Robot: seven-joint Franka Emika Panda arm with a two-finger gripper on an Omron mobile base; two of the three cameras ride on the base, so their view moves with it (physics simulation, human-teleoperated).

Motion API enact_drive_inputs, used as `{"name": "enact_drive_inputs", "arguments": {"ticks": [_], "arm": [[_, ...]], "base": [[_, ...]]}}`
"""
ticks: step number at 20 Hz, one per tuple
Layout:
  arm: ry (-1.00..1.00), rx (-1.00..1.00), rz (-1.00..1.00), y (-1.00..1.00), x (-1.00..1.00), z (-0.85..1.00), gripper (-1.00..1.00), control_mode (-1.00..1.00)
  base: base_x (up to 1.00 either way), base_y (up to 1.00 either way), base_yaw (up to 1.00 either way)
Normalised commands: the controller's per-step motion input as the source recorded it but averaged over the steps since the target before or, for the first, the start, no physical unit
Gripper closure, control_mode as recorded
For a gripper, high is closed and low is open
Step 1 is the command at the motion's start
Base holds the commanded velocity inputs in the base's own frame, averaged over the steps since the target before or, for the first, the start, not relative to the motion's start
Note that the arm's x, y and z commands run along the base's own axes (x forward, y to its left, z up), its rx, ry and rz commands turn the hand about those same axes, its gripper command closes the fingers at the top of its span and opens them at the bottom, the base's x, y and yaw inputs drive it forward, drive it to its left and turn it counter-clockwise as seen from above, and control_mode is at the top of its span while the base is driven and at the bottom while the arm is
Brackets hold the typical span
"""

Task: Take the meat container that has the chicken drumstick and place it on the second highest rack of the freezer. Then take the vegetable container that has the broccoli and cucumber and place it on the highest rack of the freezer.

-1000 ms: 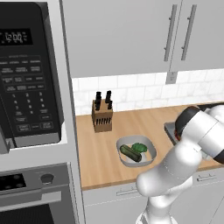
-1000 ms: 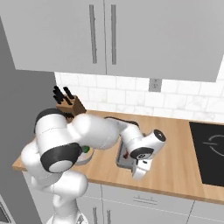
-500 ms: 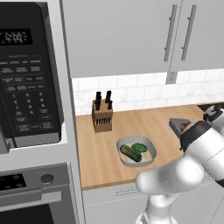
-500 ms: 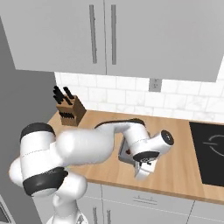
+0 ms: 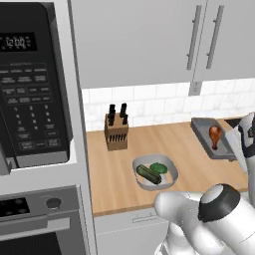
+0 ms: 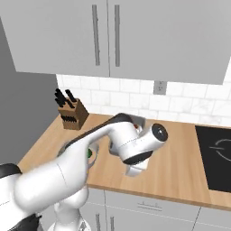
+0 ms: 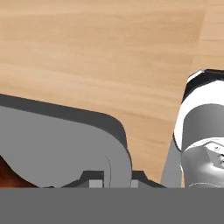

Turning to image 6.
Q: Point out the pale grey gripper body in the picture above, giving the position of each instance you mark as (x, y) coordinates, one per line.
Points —
(137, 168)

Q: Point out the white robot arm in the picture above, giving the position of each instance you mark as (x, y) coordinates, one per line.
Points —
(60, 177)

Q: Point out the clear meat container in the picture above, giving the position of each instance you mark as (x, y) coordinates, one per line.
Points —
(141, 122)

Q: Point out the clear vegetable container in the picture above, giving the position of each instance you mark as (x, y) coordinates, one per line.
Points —
(95, 150)

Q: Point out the green vegetable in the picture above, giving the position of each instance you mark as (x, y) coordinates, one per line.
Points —
(89, 153)

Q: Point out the narrow grey drawer front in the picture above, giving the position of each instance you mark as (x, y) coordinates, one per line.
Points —
(95, 195)

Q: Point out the black hob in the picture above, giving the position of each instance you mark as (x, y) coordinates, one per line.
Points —
(215, 159)

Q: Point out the wooden knife block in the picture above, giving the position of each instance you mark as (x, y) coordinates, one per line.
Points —
(75, 115)

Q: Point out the grey base cupboard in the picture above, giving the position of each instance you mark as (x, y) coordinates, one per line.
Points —
(213, 219)

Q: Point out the grey wall socket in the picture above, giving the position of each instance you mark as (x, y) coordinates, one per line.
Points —
(160, 87)

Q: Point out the grey wall cupboard door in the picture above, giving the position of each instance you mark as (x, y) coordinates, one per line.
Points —
(57, 33)
(171, 36)

